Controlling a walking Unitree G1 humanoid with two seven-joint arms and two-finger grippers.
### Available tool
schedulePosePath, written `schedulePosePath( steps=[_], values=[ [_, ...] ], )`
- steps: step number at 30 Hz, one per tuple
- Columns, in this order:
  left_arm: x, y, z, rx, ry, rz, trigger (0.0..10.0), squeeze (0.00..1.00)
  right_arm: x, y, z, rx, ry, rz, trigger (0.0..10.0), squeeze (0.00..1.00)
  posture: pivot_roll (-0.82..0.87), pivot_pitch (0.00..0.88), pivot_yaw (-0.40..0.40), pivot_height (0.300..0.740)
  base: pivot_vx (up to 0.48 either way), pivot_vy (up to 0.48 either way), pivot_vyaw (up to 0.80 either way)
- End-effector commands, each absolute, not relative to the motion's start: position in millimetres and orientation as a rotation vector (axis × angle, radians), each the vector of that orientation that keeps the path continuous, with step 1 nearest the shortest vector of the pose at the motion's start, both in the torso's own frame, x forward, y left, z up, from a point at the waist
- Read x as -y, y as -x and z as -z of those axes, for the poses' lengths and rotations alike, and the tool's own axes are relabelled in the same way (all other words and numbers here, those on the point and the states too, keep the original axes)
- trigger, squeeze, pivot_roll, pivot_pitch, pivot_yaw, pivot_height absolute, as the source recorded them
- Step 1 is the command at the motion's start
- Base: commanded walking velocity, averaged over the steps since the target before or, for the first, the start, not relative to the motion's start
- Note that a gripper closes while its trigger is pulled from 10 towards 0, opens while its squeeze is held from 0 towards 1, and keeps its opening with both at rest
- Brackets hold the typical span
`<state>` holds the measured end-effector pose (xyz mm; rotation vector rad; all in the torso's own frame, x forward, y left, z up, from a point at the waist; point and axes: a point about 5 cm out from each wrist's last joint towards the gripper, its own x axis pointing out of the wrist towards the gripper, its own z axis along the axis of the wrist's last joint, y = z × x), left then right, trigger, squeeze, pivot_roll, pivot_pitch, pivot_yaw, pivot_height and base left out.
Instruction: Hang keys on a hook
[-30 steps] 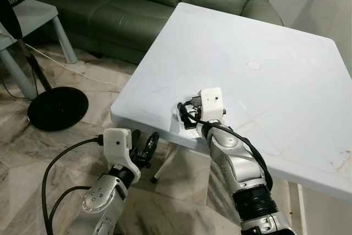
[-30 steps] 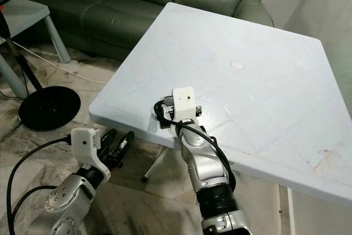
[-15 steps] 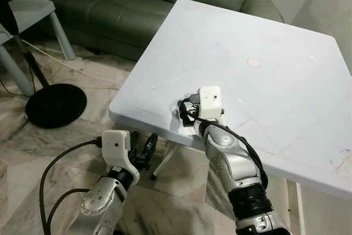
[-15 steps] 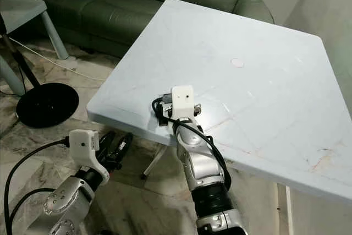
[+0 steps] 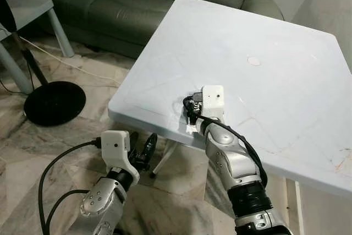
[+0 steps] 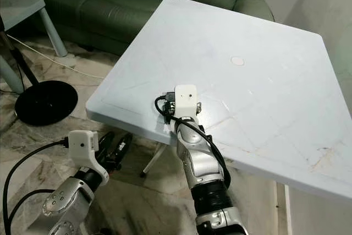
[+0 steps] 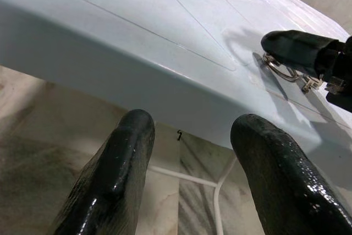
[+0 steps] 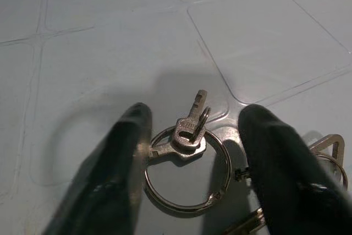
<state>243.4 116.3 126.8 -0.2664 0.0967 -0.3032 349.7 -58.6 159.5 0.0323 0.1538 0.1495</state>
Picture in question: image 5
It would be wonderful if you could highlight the white plastic table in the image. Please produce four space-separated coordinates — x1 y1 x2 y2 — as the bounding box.
108 0 352 235

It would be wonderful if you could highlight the black standing fan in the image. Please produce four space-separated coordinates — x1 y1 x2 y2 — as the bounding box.
0 0 87 127

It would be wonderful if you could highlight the green leather sofa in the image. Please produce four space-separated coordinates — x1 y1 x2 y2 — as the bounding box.
25 0 285 59

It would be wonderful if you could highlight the grey side table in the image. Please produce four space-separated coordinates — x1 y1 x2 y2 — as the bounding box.
0 0 75 95

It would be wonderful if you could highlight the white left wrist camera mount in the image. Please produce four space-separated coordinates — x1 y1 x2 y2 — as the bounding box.
101 130 139 178

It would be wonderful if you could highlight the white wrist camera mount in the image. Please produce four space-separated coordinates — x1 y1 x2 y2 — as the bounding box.
201 85 226 123
101 130 139 178

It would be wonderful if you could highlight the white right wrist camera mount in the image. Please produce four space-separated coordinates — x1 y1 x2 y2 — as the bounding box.
201 85 226 123

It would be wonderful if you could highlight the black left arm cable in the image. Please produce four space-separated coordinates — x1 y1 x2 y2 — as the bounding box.
37 139 105 235

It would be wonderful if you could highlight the white floor cable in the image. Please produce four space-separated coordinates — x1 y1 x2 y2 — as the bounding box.
19 36 123 85

